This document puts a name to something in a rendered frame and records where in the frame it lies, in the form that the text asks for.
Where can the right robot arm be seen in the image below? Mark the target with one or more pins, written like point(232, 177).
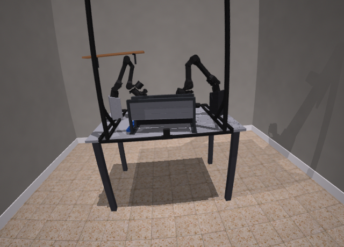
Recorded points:
point(211, 79)

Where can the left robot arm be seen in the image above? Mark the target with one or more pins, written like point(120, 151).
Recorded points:
point(138, 85)

